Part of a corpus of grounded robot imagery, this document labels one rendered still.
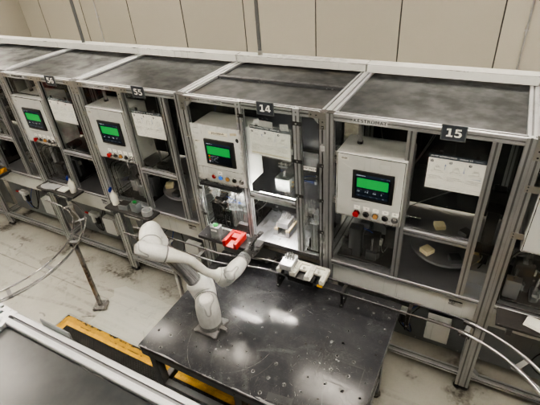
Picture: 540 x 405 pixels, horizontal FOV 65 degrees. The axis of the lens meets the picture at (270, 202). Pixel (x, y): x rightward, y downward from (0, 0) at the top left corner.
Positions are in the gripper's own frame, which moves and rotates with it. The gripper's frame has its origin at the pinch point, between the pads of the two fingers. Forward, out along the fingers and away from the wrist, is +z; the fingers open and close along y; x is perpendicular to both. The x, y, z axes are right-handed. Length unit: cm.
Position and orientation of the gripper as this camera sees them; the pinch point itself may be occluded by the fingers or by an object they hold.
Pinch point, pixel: (260, 239)
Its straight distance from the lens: 297.7
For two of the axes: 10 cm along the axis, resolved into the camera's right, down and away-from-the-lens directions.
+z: 4.6, -5.2, 7.2
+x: -8.8, -2.1, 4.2
